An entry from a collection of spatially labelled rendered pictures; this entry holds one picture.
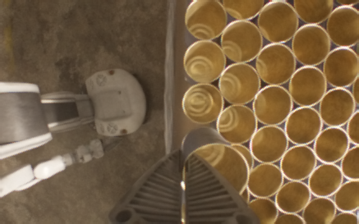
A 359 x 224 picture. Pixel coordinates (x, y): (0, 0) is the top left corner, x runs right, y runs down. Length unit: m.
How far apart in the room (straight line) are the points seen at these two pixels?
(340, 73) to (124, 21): 1.62
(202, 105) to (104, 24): 1.58
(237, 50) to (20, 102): 0.60
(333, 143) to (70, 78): 1.94
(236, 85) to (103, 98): 1.13
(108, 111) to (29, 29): 1.38
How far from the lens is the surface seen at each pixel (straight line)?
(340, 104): 0.39
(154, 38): 1.55
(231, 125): 0.33
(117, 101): 1.24
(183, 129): 0.31
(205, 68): 0.31
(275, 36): 0.36
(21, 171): 0.79
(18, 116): 0.58
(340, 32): 0.42
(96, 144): 0.84
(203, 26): 0.34
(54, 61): 2.02
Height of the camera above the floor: 1.41
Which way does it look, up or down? 82 degrees down
